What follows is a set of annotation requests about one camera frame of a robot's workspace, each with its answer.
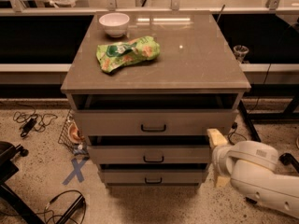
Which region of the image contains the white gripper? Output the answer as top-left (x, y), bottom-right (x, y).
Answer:
top-left (207, 129), bottom-right (235, 188)

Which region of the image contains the grey drawer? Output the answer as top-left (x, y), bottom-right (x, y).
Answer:
top-left (99, 163), bottom-right (208, 185)
top-left (88, 136), bottom-right (212, 164)
top-left (75, 94), bottom-right (237, 136)

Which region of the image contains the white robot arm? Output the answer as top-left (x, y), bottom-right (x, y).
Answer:
top-left (207, 129), bottom-right (299, 218)

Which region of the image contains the grey drawer cabinet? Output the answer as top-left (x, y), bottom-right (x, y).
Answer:
top-left (61, 10), bottom-right (252, 189)

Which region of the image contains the grey bottom drawer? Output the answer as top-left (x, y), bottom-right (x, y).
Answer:
top-left (99, 163), bottom-right (208, 185)

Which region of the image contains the grey top drawer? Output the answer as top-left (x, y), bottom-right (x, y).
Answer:
top-left (75, 94), bottom-right (237, 136)

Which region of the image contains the black table leg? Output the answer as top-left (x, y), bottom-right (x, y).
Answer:
top-left (238, 101), bottom-right (261, 142)

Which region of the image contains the black chair leg with caster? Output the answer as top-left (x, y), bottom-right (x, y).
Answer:
top-left (279, 153), bottom-right (299, 173)

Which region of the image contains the clear glass cup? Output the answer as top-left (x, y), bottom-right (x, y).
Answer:
top-left (233, 45), bottom-right (249, 63)

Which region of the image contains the blue tape cross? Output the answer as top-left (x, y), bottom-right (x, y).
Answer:
top-left (63, 157), bottom-right (88, 186)

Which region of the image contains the green chip bag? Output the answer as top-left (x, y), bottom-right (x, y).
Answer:
top-left (96, 36), bottom-right (160, 74)

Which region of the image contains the white bowl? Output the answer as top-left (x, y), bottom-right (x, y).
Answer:
top-left (99, 12), bottom-right (130, 37)

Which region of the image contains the black office chair base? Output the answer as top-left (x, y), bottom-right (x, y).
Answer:
top-left (0, 141), bottom-right (45, 224)

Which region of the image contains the black cable on floor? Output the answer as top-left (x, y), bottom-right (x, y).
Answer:
top-left (227, 122), bottom-right (252, 149)

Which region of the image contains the wire basket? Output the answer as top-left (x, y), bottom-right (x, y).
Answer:
top-left (58, 110), bottom-right (88, 156)

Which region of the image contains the black stand with cable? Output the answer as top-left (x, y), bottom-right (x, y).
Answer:
top-left (43, 189), bottom-right (87, 224)

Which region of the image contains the black power adapter with cable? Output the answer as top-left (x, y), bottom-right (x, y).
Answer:
top-left (13, 105), bottom-right (58, 138)

